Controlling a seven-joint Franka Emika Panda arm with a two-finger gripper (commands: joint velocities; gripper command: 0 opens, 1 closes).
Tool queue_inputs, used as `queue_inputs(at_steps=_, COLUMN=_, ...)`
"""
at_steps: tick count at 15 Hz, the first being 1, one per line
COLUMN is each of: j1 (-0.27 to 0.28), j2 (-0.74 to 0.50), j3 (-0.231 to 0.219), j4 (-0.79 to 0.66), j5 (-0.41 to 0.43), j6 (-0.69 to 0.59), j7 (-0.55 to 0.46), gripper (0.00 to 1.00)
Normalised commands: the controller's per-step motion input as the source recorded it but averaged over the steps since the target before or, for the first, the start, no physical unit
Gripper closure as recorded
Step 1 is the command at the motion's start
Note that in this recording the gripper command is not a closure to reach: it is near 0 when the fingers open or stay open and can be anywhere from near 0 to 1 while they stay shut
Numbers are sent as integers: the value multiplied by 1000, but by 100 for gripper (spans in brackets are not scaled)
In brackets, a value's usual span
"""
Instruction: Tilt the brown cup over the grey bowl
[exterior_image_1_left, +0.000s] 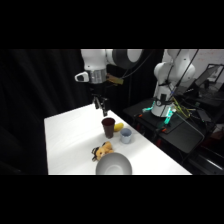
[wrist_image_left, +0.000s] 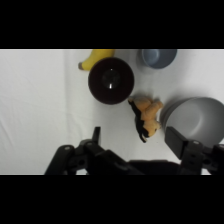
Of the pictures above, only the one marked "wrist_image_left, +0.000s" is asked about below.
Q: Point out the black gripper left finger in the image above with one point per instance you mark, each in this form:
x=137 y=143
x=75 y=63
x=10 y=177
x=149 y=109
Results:
x=87 y=154

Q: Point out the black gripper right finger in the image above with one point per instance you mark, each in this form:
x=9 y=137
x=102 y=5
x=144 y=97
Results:
x=186 y=149

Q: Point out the yellow banana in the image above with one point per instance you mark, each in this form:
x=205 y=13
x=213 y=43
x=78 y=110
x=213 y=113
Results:
x=94 y=58

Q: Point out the grey bowl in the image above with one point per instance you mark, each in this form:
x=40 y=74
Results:
x=199 y=118

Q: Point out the small blue-grey bowl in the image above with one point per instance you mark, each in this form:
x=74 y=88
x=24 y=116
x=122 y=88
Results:
x=158 y=58

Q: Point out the brown plastic cup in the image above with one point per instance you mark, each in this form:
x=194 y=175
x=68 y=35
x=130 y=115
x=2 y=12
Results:
x=111 y=81

